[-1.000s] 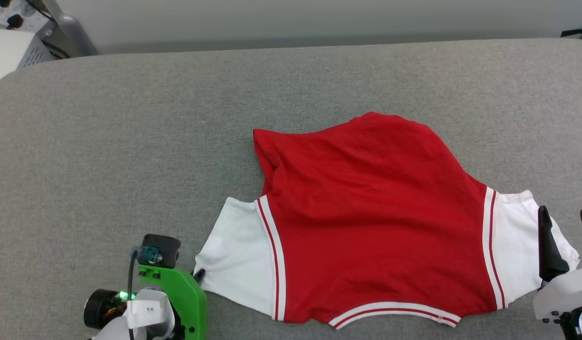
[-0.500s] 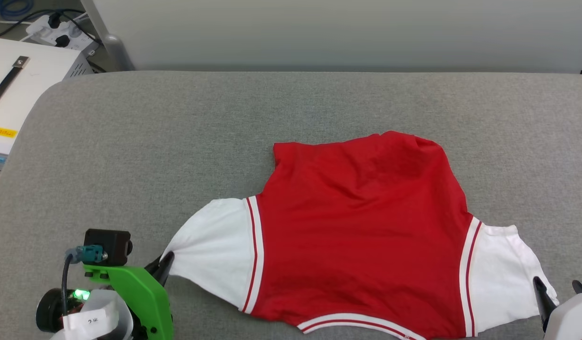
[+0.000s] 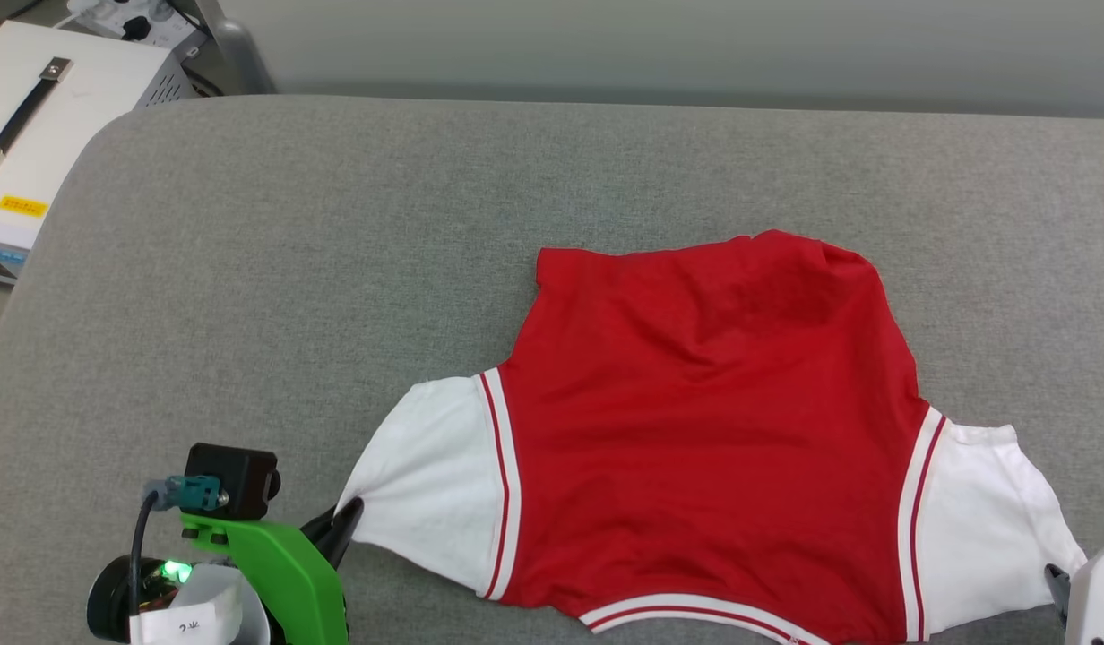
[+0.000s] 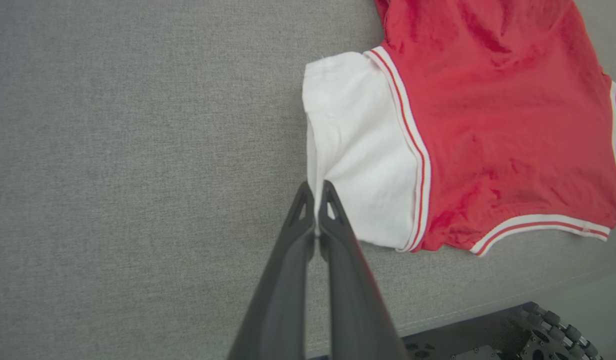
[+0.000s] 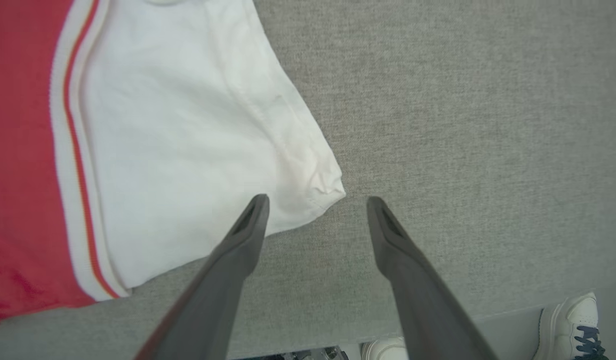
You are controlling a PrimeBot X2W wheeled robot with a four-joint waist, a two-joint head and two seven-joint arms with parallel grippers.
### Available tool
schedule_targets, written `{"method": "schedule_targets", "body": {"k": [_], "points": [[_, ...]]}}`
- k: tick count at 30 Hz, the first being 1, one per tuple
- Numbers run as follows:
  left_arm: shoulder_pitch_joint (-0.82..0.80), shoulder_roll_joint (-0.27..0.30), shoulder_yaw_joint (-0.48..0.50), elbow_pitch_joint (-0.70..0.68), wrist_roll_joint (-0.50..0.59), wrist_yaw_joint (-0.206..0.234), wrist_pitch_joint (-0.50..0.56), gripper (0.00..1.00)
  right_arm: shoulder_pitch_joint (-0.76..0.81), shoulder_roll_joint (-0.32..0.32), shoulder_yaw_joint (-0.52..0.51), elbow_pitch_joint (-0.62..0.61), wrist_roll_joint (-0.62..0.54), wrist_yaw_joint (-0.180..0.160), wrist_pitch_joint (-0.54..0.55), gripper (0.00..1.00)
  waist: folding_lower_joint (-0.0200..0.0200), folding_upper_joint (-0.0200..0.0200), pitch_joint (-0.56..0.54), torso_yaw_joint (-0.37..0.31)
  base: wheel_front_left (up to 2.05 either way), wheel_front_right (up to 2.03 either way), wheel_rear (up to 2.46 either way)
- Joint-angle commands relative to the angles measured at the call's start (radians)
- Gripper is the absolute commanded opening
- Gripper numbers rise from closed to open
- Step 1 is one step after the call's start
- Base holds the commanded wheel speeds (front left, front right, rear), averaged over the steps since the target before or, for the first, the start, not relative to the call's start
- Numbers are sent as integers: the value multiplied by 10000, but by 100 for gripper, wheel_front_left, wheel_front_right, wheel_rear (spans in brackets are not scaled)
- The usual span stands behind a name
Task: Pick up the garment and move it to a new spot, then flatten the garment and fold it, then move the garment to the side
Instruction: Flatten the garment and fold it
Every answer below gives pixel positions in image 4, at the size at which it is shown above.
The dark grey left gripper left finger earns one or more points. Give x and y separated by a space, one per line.
283 300

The grey fabric sofa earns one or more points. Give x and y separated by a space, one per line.
113 150

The black wheeled robot base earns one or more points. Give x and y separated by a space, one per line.
488 335

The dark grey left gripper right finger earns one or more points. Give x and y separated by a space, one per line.
358 310

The red and white basketball jersey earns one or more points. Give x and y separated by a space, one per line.
488 125

